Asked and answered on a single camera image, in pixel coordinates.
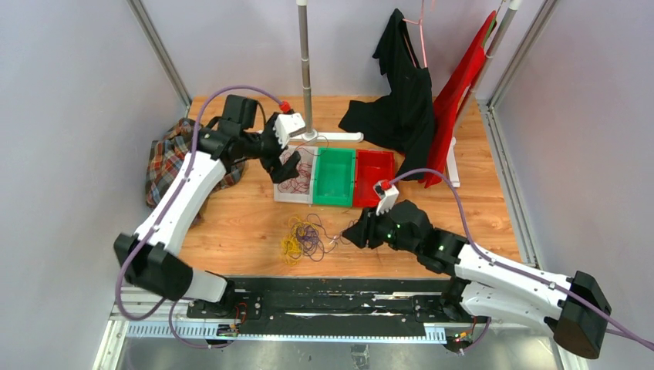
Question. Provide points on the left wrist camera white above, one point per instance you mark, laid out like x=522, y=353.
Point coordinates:
x=287, y=126

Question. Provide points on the aluminium frame rail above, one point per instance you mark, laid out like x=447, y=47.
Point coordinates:
x=149, y=29

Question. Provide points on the green plastic bin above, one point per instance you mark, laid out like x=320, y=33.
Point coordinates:
x=334, y=179

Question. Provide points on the white plastic bin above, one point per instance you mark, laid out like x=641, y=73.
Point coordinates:
x=300, y=189

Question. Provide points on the red t-shirt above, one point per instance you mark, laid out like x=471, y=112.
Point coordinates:
x=447, y=103

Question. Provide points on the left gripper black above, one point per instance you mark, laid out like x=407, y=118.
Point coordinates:
x=281, y=173

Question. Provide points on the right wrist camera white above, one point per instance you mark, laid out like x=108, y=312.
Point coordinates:
x=387, y=194

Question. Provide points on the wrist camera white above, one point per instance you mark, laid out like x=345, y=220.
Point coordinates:
x=387, y=194
x=287, y=126

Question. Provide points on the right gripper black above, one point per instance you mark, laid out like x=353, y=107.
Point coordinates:
x=364, y=231

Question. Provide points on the red plastic bin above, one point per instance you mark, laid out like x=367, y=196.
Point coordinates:
x=372, y=166

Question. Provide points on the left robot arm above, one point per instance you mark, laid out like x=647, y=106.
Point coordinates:
x=149, y=256

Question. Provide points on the pink wire hanger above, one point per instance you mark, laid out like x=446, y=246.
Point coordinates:
x=420, y=24

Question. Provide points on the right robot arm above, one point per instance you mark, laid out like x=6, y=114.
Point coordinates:
x=572, y=310

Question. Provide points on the black t-shirt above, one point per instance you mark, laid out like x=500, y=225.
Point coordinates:
x=403, y=120

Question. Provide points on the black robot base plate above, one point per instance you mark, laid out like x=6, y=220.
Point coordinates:
x=338, y=307

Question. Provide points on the plaid flannel shirt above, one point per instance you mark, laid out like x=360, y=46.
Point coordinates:
x=165, y=160

